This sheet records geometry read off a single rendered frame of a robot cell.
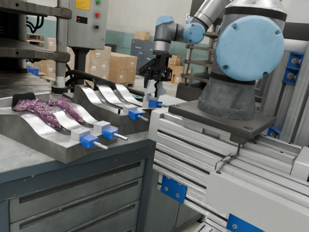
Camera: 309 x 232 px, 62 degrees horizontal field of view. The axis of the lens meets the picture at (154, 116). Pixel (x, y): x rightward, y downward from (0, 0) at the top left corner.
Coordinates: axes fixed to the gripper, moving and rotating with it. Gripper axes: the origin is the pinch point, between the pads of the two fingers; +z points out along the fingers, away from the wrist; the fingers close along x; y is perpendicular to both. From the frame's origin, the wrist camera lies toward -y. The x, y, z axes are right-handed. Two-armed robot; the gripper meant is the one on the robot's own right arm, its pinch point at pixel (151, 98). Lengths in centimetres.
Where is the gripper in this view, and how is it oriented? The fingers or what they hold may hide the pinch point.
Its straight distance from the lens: 115.1
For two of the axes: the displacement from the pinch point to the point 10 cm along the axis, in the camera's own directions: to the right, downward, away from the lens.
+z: -1.4, 9.9, 0.9
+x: 6.9, 0.3, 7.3
